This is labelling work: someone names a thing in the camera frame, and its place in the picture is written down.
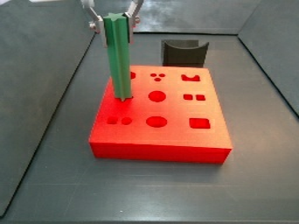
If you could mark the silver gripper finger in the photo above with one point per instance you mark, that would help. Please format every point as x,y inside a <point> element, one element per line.
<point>132,18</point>
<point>96,24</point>

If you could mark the green star-shaped peg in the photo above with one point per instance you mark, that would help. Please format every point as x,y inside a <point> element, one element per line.
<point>117,53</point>

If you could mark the black curved holder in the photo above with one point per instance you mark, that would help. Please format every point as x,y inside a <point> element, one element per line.
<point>183,53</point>

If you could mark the red shape-sorter block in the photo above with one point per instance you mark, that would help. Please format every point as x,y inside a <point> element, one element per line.
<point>171,122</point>

